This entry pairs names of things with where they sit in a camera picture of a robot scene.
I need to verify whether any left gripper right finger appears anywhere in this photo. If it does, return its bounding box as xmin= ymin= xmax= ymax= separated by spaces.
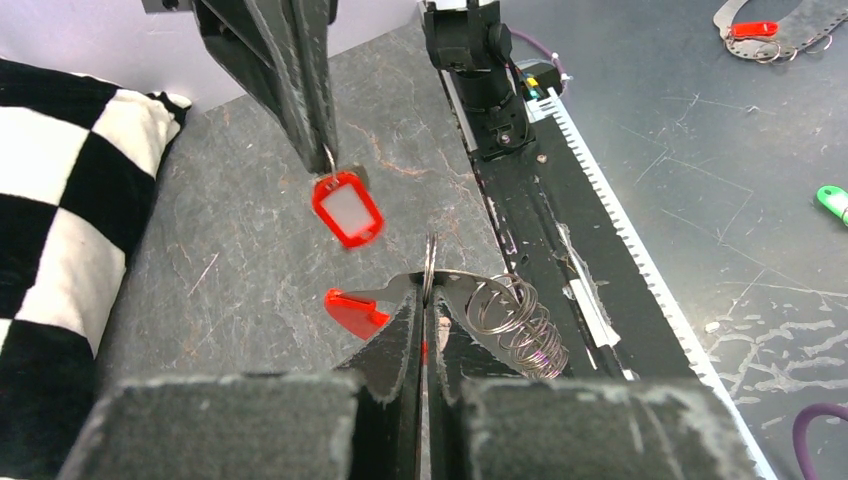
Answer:
xmin=426 ymin=288 xmax=759 ymax=479

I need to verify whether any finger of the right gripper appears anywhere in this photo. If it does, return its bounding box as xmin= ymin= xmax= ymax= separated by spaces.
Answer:
xmin=192 ymin=0 xmax=300 ymax=157
xmin=288 ymin=0 xmax=337 ymax=174

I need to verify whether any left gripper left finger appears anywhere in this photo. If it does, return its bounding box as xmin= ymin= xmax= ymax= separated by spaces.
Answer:
xmin=60 ymin=288 xmax=423 ymax=479

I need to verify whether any red grey keyring holder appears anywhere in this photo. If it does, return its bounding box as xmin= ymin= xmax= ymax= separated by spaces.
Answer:
xmin=324 ymin=233 xmax=569 ymax=380

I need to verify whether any red tag key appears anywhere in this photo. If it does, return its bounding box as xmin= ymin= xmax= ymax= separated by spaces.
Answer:
xmin=312 ymin=146 xmax=385 ymax=250

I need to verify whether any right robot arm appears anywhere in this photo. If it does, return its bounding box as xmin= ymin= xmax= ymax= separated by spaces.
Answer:
xmin=191 ymin=1 xmax=529 ymax=174

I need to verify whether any spare keyring holder on floor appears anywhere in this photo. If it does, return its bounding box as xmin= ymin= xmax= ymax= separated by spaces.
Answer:
xmin=712 ymin=0 xmax=847 ymax=65

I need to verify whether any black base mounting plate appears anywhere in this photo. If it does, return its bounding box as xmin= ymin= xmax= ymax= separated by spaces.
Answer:
xmin=444 ymin=79 xmax=699 ymax=379

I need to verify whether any black white checkered pillow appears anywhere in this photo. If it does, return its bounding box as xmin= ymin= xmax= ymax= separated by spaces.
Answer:
xmin=1 ymin=60 xmax=192 ymax=479

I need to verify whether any green key tag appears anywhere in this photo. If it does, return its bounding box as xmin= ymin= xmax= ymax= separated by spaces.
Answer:
xmin=816 ymin=185 xmax=848 ymax=225

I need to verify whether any blue white cable duct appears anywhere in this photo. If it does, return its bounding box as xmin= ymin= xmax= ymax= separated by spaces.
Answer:
xmin=526 ymin=95 xmax=777 ymax=480

